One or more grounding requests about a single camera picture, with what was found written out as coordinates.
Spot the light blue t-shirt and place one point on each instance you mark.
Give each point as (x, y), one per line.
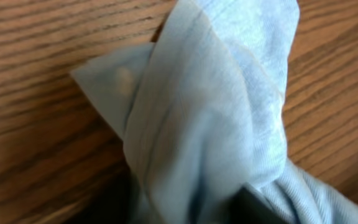
(200, 116)

